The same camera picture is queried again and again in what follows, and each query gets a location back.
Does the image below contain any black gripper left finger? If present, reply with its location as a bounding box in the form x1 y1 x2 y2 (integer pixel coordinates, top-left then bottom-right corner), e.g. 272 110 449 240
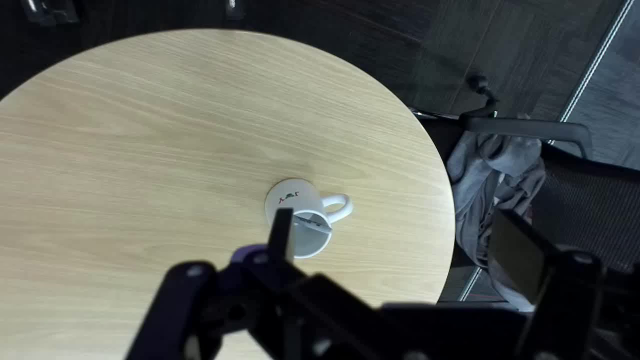
126 206 317 360

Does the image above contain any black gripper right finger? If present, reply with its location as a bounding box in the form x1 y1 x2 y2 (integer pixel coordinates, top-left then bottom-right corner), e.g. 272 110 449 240
491 208 604 360

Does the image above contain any white ceramic mug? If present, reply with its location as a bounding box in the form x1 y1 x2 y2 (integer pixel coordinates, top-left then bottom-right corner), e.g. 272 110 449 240
264 176 355 260

